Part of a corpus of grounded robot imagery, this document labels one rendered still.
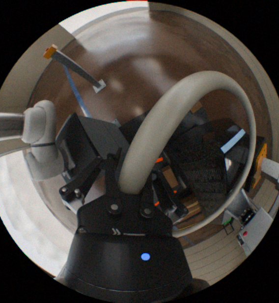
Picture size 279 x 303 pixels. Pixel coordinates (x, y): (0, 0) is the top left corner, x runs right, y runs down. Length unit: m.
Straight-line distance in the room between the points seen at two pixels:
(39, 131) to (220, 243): 5.93
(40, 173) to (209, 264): 5.74
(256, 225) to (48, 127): 1.21
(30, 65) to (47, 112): 5.91
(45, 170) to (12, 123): 0.26
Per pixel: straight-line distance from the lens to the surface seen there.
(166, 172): 1.16
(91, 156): 0.44
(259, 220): 0.79
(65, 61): 1.17
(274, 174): 1.53
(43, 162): 0.47
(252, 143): 0.41
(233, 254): 5.68
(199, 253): 5.61
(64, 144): 0.57
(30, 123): 0.43
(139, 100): 1.27
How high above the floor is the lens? 1.17
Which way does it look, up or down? 76 degrees down
